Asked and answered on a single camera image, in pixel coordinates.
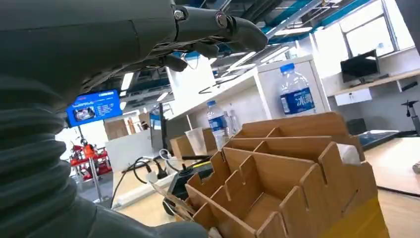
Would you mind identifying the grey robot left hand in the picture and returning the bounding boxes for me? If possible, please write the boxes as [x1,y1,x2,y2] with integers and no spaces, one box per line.
[0,0,268,111]

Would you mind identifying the blue display screen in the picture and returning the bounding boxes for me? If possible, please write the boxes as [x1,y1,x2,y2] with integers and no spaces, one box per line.
[65,89,123,128]

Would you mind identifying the brown cardboard box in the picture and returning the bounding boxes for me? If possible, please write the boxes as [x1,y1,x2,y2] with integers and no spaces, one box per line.
[104,119,129,141]
[169,128,219,159]

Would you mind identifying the red machine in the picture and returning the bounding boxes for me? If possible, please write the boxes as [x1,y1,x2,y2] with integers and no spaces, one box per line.
[69,138,113,181]

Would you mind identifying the black monitor on pole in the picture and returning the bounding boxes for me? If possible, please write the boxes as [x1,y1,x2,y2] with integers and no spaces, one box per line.
[149,103,168,152]

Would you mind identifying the clear plastic cup with straw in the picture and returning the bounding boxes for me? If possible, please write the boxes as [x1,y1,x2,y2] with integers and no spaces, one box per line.
[184,115,208,157]

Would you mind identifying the slim blue label water bottle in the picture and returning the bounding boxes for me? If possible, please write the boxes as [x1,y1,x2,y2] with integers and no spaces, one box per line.
[206,100,230,150]

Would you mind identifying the white power strip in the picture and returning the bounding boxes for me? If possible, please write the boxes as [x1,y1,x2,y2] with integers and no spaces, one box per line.
[113,172,176,209]

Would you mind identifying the small clear plastic bottle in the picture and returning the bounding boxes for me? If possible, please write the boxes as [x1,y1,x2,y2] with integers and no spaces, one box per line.
[226,103,243,135]

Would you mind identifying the black controller with screen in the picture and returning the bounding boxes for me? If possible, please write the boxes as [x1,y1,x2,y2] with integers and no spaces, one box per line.
[162,161,214,216]

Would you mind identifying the pale wooden strips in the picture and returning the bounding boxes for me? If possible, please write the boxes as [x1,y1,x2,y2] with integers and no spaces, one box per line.
[149,182,198,221]

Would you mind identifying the large blue label water bottle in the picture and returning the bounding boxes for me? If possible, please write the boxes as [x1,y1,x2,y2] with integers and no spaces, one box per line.
[279,63,318,118]

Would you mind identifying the wooden card box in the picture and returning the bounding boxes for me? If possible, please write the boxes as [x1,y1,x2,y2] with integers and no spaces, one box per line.
[185,112,391,238]

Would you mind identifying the white drawer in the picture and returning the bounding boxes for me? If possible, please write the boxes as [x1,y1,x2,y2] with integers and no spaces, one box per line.
[334,88,373,107]

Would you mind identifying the small black box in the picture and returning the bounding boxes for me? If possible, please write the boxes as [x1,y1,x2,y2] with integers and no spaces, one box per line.
[347,118,368,136]

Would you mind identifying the wooden shelf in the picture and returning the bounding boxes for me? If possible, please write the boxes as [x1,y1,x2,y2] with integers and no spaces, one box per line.
[328,69,420,98]

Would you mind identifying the black stand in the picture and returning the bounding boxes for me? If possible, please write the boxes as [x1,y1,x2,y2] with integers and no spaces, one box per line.
[401,100,420,137]

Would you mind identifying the black plug cable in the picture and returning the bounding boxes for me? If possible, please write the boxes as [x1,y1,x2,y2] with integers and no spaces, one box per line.
[110,157,168,208]

